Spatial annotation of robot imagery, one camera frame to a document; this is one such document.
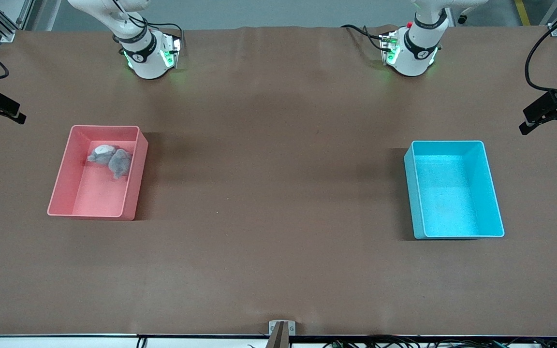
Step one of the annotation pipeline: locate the black left base cable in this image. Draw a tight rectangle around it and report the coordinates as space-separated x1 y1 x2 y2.
340 23 385 51

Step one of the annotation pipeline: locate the blue plastic box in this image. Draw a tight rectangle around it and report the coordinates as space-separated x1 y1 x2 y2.
403 140 505 240

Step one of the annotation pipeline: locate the brown post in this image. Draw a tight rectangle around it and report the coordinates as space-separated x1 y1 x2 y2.
266 321 290 348

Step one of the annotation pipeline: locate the black base cable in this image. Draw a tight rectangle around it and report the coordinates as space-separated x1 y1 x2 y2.
340 23 385 51
153 22 185 49

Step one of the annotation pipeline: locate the grey metal bracket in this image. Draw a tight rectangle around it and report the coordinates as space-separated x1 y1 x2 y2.
268 320 296 348

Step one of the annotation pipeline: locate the large table cover sheet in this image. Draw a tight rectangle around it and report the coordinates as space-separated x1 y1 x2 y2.
0 25 557 337

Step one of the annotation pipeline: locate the pink plastic box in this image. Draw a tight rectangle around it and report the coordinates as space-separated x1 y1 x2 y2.
47 125 149 221

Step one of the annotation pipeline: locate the black right base cable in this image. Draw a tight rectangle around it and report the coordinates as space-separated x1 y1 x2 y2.
153 22 185 49

